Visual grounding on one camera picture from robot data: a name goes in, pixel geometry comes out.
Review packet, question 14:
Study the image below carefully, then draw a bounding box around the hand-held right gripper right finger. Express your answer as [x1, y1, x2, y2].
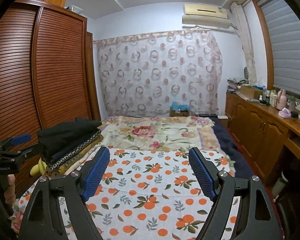
[188, 146, 278, 240]

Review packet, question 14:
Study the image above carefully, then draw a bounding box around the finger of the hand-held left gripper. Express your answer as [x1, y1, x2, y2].
[0, 134, 32, 150]
[7, 144, 47, 159]

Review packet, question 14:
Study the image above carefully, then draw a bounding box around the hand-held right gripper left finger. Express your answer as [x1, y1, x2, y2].
[19, 146, 110, 240]

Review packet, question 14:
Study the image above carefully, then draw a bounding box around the black printed t-shirt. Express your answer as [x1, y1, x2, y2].
[37, 117, 102, 160]

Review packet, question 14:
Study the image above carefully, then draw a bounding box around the person's left hand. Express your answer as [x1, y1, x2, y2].
[4, 174, 16, 205]

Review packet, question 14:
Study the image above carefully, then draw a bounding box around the yellow plush toy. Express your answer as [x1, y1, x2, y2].
[30, 160, 47, 177]

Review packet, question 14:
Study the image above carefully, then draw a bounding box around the navy blanket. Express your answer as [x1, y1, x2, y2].
[211, 117, 255, 180]

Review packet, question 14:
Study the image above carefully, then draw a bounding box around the orange fruit print bedsheet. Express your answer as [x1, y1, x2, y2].
[12, 149, 237, 240]

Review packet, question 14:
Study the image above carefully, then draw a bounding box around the floral blanket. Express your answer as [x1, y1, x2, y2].
[100, 116, 222, 153]

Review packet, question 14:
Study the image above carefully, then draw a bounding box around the small cardboard box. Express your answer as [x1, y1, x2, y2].
[169, 109, 190, 117]

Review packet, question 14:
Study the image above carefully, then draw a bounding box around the wooden sideboard cabinet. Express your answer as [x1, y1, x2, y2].
[225, 91, 300, 180]

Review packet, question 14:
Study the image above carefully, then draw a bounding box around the blue cloth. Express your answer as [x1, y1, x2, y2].
[170, 101, 190, 110]

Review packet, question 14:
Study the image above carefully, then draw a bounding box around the wooden louvered wardrobe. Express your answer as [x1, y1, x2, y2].
[0, 1, 100, 198]

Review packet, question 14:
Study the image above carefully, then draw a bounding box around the open cardboard box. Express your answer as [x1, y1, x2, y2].
[236, 85, 263, 100]

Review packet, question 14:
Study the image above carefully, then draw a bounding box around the pile of folded cloths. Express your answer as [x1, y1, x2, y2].
[227, 77, 248, 92]

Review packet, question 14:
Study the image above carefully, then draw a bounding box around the group of cosmetic bottles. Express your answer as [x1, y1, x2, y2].
[259, 89, 278, 107]

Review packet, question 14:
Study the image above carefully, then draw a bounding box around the pink tissue box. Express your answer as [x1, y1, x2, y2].
[278, 107, 292, 118]

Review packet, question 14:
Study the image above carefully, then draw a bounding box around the pink thermos bottle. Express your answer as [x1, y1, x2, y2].
[276, 89, 287, 110]

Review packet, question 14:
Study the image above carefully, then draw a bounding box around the circle patterned sheer curtain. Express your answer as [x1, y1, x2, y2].
[94, 29, 223, 117]

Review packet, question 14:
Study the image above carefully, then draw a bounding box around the tied beige curtain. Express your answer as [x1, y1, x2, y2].
[230, 2, 258, 85]

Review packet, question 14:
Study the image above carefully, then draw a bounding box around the grey window blind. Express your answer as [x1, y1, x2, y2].
[260, 0, 300, 99]

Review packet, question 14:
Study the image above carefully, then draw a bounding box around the wooden window frame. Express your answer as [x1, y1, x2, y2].
[242, 0, 300, 105]

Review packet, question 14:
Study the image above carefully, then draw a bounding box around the beige wall air conditioner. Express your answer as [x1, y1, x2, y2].
[182, 3, 238, 29]

